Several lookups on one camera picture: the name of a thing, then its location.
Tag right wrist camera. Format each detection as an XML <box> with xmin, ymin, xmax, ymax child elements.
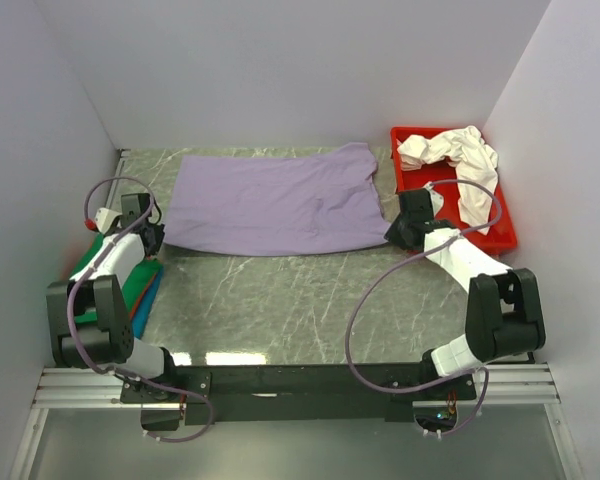
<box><xmin>423</xmin><ymin>182</ymin><xmax>444</xmax><ymax>211</ymax></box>

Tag white t-shirt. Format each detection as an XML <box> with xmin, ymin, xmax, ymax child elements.
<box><xmin>397</xmin><ymin>125</ymin><xmax>499</xmax><ymax>227</ymax></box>

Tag purple t-shirt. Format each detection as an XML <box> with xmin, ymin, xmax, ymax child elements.
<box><xmin>164</xmin><ymin>143</ymin><xmax>389</xmax><ymax>257</ymax></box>

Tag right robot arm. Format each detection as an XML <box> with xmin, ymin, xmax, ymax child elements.
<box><xmin>385</xmin><ymin>189</ymin><xmax>546</xmax><ymax>399</ymax></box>

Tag green folded t-shirt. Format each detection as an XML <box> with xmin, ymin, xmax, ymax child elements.
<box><xmin>70</xmin><ymin>234</ymin><xmax>164</xmax><ymax>339</ymax></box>

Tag red plastic bin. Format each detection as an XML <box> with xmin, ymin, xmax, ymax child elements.
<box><xmin>390</xmin><ymin>126</ymin><xmax>518</xmax><ymax>255</ymax></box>

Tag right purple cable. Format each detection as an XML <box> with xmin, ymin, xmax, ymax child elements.
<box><xmin>344</xmin><ymin>180</ymin><xmax>504</xmax><ymax>437</ymax></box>

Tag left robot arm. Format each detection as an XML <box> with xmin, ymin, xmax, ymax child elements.
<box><xmin>46</xmin><ymin>193</ymin><xmax>180</xmax><ymax>402</ymax></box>

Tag blue folded t-shirt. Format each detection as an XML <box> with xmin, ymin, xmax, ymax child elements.
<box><xmin>128</xmin><ymin>260</ymin><xmax>164</xmax><ymax>339</ymax></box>

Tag aluminium rail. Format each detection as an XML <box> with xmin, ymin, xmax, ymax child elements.
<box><xmin>31</xmin><ymin>364</ymin><xmax>561</xmax><ymax>410</ymax></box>

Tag black base beam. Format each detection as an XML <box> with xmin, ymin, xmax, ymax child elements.
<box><xmin>120</xmin><ymin>363</ymin><xmax>477</xmax><ymax>431</ymax></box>

